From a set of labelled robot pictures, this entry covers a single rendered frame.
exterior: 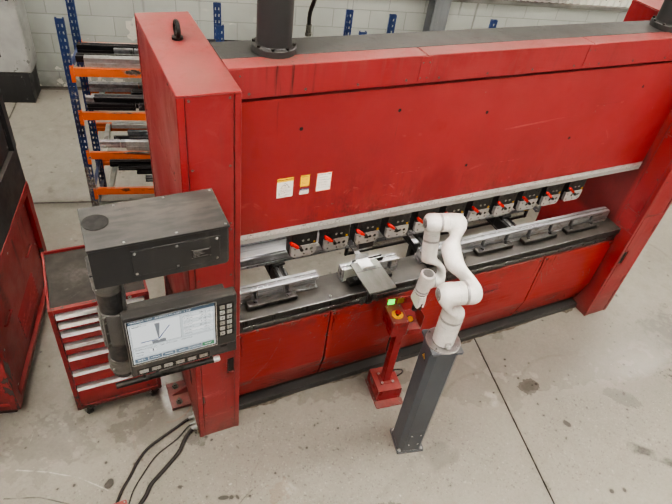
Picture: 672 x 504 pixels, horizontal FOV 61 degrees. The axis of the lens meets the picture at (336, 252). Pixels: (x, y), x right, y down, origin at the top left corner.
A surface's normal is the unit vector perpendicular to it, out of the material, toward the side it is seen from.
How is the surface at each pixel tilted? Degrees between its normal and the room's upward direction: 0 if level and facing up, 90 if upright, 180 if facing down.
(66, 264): 0
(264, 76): 90
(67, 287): 0
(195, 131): 90
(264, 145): 90
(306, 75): 90
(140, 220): 0
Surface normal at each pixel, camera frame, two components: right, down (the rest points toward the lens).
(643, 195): -0.90, 0.19
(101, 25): 0.20, 0.66
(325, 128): 0.41, 0.63
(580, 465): 0.11, -0.75
